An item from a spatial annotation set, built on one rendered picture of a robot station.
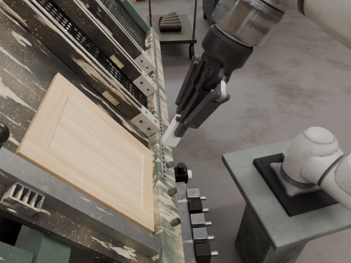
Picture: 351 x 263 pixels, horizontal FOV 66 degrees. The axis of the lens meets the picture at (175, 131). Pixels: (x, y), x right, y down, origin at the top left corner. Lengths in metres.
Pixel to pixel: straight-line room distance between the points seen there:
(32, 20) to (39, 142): 0.46
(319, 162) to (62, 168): 0.88
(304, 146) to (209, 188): 1.19
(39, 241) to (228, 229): 1.47
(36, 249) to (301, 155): 0.92
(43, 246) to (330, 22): 0.67
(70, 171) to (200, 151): 1.80
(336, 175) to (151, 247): 0.69
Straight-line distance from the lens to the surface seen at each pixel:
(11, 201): 0.64
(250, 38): 0.41
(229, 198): 2.15
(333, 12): 0.34
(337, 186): 1.14
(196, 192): 1.19
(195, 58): 0.50
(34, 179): 0.66
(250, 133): 2.72
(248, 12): 0.39
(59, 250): 0.74
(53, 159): 0.75
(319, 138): 1.13
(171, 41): 3.75
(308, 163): 1.15
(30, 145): 0.73
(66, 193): 0.70
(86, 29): 1.38
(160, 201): 0.99
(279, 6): 0.40
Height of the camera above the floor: 1.71
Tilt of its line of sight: 40 degrees down
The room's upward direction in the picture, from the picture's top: straight up
